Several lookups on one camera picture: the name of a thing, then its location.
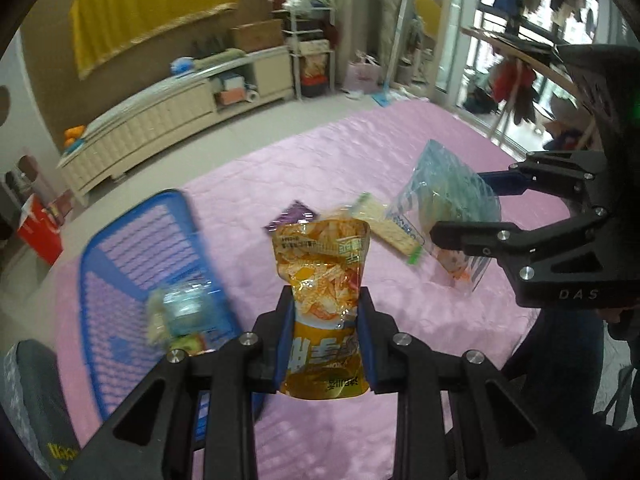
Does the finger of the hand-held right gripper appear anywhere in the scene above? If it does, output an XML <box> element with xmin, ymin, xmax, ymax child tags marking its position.
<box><xmin>430</xmin><ymin>207</ymin><xmax>611</xmax><ymax>262</ymax></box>
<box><xmin>476</xmin><ymin>151</ymin><xmax>609</xmax><ymax>209</ymax></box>

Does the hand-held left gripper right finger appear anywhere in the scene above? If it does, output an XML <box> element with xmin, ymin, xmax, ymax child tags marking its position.
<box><xmin>357</xmin><ymin>285</ymin><xmax>556</xmax><ymax>480</ymax></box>

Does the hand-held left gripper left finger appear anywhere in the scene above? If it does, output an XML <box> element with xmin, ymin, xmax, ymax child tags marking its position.
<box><xmin>60</xmin><ymin>285</ymin><xmax>296</xmax><ymax>480</ymax></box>

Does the clear blue striped snack bag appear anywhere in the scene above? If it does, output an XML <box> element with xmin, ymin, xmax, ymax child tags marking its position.
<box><xmin>382</xmin><ymin>139</ymin><xmax>502</xmax><ymax>293</ymax></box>

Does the yellow snack packet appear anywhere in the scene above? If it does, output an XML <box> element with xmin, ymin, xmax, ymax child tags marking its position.
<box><xmin>271</xmin><ymin>217</ymin><xmax>372</xmax><ymax>401</ymax></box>

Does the pale cracker packet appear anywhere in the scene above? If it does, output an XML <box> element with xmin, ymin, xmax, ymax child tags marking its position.
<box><xmin>350</xmin><ymin>192</ymin><xmax>426</xmax><ymax>266</ymax></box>

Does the light blue snack packet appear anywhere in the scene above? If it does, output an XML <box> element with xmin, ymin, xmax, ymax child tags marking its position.
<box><xmin>145</xmin><ymin>280</ymin><xmax>226</xmax><ymax>346</ymax></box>

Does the purple snack packet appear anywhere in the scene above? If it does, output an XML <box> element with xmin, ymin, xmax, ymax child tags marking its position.
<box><xmin>263</xmin><ymin>200</ymin><xmax>318</xmax><ymax>236</ymax></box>

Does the blue plastic basket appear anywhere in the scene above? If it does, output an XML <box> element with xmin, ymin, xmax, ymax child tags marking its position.
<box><xmin>80</xmin><ymin>189</ymin><xmax>266</xmax><ymax>443</ymax></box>

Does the red garment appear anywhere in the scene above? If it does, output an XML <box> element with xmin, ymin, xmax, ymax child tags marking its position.
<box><xmin>487</xmin><ymin>57</ymin><xmax>538</xmax><ymax>123</ymax></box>

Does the wooden rack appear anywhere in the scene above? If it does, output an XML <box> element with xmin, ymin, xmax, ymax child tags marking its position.
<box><xmin>460</xmin><ymin>25</ymin><xmax>596</xmax><ymax>151</ymax></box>

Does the arched floor mirror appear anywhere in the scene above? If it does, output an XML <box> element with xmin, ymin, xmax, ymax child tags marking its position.
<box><xmin>412</xmin><ymin>0</ymin><xmax>443</xmax><ymax>91</ymax></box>

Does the pink quilted blanket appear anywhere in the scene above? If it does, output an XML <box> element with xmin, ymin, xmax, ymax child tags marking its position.
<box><xmin>50</xmin><ymin>100</ymin><xmax>556</xmax><ymax>480</ymax></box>

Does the pink gift bag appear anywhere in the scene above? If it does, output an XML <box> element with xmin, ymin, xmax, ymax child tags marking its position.
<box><xmin>347</xmin><ymin>52</ymin><xmax>383</xmax><ymax>93</ymax></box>

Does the patterned beige curtain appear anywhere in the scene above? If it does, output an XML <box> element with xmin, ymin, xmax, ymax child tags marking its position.
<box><xmin>370</xmin><ymin>0</ymin><xmax>421</xmax><ymax>86</ymax></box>

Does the orange printed bag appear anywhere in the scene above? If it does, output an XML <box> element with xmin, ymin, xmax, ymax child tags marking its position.
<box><xmin>300</xmin><ymin>52</ymin><xmax>331</xmax><ymax>86</ymax></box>

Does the white metal rack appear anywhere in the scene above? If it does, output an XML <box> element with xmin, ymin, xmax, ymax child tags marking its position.
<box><xmin>282</xmin><ymin>0</ymin><xmax>338</xmax><ymax>101</ymax></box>

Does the cream TV cabinet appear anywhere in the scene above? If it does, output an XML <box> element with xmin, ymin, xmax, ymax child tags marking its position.
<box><xmin>56</xmin><ymin>45</ymin><xmax>296</xmax><ymax>196</ymax></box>

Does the red paper bag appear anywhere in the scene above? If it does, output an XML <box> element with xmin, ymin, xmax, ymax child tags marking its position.
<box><xmin>17</xmin><ymin>195</ymin><xmax>66</xmax><ymax>266</ymax></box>

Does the brown cardboard box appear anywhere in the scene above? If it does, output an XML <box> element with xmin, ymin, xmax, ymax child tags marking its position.
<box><xmin>230</xmin><ymin>19</ymin><xmax>285</xmax><ymax>53</ymax></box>

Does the green folded cloth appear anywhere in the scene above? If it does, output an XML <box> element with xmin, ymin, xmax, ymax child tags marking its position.
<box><xmin>192</xmin><ymin>47</ymin><xmax>246</xmax><ymax>71</ymax></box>

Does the black router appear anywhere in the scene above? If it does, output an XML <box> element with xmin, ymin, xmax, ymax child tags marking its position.
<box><xmin>192</xmin><ymin>35</ymin><xmax>226</xmax><ymax>58</ymax></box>

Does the yellow cloth cover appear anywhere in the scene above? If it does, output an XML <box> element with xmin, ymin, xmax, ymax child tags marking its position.
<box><xmin>70</xmin><ymin>0</ymin><xmax>241</xmax><ymax>80</ymax></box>

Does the blue handled mop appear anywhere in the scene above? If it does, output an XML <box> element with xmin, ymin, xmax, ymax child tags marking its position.
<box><xmin>370</xmin><ymin>0</ymin><xmax>418</xmax><ymax>108</ymax></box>

